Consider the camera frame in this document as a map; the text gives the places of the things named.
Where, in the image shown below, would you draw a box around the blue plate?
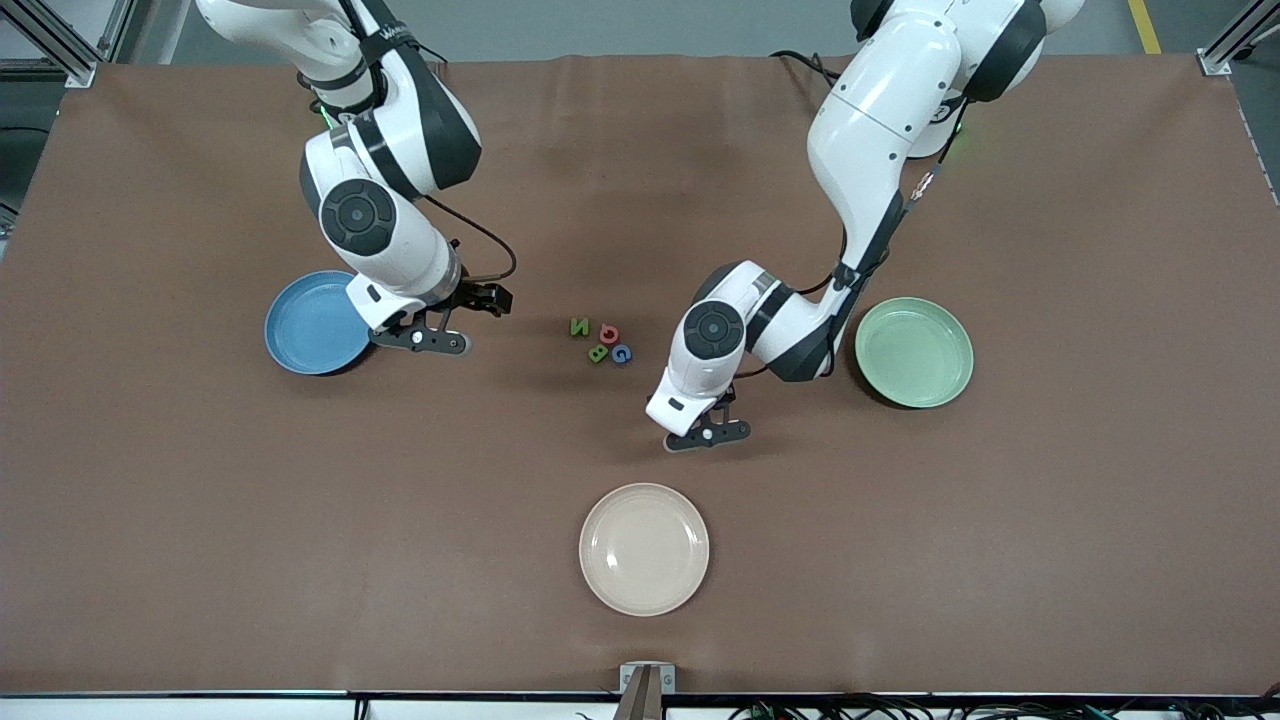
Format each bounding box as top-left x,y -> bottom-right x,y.
264,270 -> 376,376

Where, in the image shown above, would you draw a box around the green plate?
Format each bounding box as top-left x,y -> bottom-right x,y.
855,297 -> 975,409

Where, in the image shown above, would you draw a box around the aluminium frame post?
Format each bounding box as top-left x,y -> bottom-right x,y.
0,0 -> 136,89
1198,0 -> 1280,77

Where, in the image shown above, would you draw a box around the black left arm base cable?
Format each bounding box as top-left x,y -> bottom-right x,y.
770,50 -> 843,79

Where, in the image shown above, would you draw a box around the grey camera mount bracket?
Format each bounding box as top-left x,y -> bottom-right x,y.
615,662 -> 677,720

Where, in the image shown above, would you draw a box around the brown table cover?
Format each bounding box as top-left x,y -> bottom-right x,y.
0,52 -> 1280,696

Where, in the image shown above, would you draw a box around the beige plate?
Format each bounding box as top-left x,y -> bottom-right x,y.
579,483 -> 710,617

